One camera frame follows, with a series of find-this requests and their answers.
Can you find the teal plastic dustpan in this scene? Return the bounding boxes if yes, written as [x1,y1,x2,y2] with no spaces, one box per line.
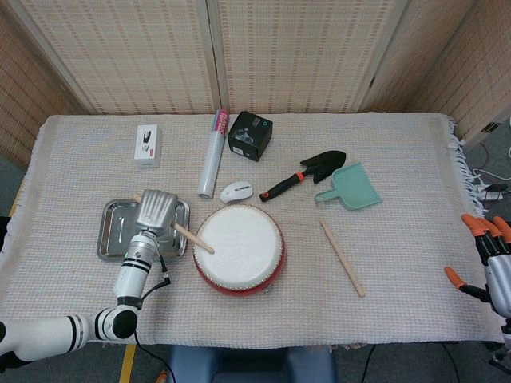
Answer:
[314,160,382,211]

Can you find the white power strip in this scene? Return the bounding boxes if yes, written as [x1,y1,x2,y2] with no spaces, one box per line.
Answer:
[477,186,505,202]

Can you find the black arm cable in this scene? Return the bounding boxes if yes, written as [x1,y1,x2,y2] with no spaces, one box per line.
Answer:
[133,254,179,383]

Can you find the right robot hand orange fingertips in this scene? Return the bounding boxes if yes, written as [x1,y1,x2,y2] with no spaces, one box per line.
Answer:
[444,214,511,318]

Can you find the black garden trowel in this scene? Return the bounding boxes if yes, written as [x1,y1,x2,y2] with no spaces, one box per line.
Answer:
[259,150,347,203]

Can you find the plastic wrap roll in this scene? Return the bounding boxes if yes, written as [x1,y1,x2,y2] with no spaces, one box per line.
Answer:
[198,109,230,199]

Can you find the wooden drumstick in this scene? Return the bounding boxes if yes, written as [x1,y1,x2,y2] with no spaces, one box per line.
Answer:
[133,194,216,255]
[319,220,366,298]

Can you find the white computer mouse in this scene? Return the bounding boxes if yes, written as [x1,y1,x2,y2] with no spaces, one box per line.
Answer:
[220,180,253,204]

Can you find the beige woven tablecloth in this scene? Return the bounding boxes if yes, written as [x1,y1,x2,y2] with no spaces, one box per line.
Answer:
[0,113,505,347]

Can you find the red drum white skin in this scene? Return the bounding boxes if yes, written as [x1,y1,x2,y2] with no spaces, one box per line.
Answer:
[193,203,287,297]

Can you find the woven folding screen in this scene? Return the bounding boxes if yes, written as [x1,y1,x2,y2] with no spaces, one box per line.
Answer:
[0,0,511,168]

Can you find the stainless steel tray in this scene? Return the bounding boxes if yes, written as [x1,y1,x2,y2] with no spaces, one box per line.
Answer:
[97,198,191,263]

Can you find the white stapler box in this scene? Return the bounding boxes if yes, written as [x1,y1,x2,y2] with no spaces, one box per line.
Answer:
[133,124,163,169]

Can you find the black cardboard box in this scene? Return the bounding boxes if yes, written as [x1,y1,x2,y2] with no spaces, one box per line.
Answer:
[227,110,275,163]

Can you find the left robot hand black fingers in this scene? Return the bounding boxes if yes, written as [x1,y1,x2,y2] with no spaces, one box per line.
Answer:
[134,188,180,240]

